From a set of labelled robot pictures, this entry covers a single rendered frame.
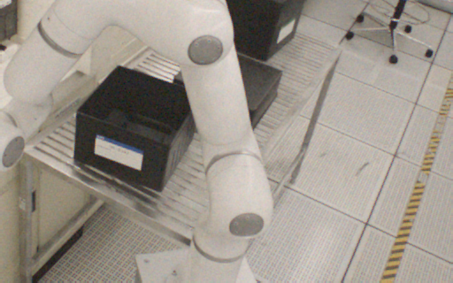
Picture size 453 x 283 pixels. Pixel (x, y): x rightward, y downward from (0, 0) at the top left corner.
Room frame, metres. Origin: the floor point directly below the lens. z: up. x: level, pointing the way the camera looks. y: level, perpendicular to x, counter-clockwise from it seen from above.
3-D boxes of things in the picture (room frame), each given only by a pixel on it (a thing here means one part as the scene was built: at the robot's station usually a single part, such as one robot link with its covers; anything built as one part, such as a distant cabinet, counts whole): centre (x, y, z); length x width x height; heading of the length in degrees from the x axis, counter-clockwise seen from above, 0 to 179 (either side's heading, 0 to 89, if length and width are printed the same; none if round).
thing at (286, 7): (2.22, -0.30, 0.89); 0.29 x 0.29 x 0.25; 61
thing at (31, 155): (1.80, -0.15, 0.38); 1.30 x 0.60 x 0.76; 156
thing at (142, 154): (1.42, 0.06, 0.85); 0.28 x 0.28 x 0.17; 74
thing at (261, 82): (1.75, -0.20, 0.83); 0.29 x 0.29 x 0.13; 68
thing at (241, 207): (0.90, -0.18, 1.07); 0.19 x 0.12 x 0.24; 9
